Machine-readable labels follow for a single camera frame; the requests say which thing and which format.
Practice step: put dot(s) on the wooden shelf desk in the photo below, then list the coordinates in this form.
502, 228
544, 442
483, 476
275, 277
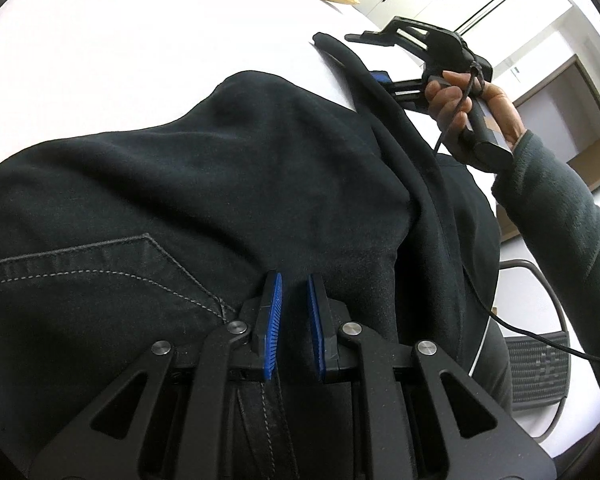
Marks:
564, 110

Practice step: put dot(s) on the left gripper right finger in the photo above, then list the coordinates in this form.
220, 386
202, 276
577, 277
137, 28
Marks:
416, 414

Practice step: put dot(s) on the dark green sleeve forearm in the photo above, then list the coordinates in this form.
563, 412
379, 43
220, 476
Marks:
558, 219

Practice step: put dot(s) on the right hand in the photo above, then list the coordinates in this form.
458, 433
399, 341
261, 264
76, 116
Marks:
449, 108

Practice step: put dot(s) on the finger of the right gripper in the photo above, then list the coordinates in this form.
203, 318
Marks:
381, 39
409, 94

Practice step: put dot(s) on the white bed mattress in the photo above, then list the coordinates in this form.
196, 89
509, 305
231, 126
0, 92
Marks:
145, 45

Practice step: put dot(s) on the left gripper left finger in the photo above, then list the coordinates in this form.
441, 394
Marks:
245, 347

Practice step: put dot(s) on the black denim pants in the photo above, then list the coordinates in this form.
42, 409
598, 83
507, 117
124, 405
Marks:
112, 242

